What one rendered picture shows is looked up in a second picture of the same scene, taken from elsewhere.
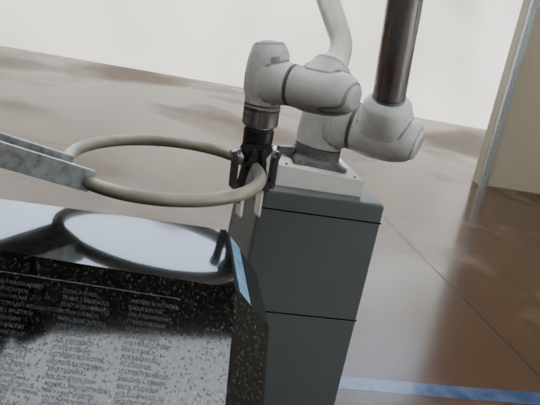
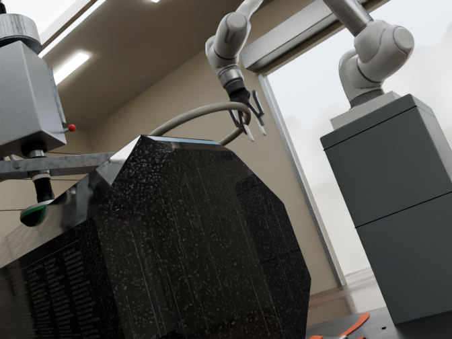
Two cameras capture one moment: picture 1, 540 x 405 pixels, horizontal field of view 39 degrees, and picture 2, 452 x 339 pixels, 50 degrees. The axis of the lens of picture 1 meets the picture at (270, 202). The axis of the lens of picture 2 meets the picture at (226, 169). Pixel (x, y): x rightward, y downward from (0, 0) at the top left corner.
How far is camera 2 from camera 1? 1.62 m
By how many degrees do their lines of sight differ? 54
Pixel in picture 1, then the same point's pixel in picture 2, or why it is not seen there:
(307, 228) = (364, 143)
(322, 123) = (348, 79)
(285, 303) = (386, 206)
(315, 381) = not seen: outside the picture
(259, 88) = (212, 63)
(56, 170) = not seen: hidden behind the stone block
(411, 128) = (385, 31)
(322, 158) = (362, 99)
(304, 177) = (349, 116)
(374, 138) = (370, 58)
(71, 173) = not seen: hidden behind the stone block
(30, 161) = (103, 157)
